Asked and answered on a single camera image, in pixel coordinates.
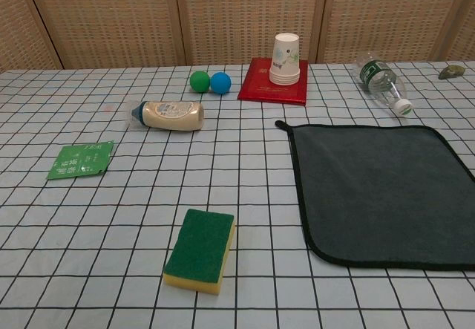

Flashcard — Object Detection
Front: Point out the green and yellow sponge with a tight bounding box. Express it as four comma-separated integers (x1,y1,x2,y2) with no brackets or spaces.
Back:
162,208,238,296

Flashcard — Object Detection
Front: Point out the dark grey cloth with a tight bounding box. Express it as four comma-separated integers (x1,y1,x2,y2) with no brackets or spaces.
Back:
275,120,475,270

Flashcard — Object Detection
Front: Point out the green tea packet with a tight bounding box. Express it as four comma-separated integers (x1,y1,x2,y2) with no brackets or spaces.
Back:
45,140,115,180

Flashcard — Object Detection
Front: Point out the white checked tablecloth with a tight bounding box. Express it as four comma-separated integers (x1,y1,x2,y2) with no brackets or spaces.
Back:
0,59,475,329

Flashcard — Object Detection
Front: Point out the blue ball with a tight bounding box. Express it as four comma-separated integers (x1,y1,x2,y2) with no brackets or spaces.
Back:
209,71,233,95

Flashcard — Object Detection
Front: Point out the green ball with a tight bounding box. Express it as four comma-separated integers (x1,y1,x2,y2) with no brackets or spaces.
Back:
189,71,212,94

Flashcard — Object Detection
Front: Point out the beige sauce squeeze bottle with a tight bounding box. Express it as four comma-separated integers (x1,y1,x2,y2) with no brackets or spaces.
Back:
129,100,206,132

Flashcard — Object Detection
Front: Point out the small olive green gadget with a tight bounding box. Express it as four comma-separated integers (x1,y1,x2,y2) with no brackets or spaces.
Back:
439,65,466,80

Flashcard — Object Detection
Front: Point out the woven folding screen panel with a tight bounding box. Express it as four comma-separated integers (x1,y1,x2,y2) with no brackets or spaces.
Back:
318,0,475,64
0,0,65,72
22,0,187,68
174,0,331,65

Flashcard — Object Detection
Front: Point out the stack of paper cups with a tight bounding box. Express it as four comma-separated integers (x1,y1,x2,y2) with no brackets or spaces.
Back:
269,33,301,85

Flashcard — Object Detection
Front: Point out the red hardcover booklet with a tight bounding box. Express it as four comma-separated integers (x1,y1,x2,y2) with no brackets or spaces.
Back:
237,56,309,107

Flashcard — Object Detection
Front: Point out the clear plastic water bottle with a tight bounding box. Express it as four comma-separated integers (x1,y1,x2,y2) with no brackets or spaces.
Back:
356,51,414,117

